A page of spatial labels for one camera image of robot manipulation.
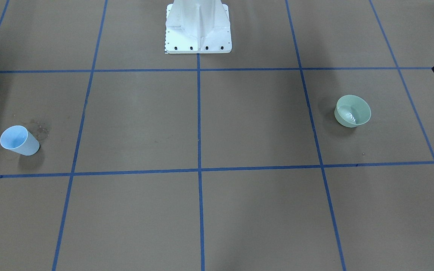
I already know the light blue plastic cup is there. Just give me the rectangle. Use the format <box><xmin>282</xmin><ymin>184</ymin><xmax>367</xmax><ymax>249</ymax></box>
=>
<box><xmin>0</xmin><ymin>125</ymin><xmax>41</xmax><ymax>156</ymax></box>

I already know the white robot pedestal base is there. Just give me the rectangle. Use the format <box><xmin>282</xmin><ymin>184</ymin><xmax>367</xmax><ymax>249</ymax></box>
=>
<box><xmin>164</xmin><ymin>0</ymin><xmax>232</xmax><ymax>54</ymax></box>

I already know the mint green bowl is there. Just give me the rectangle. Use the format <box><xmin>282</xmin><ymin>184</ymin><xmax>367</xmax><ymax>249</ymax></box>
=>
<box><xmin>334</xmin><ymin>95</ymin><xmax>371</xmax><ymax>128</ymax></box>

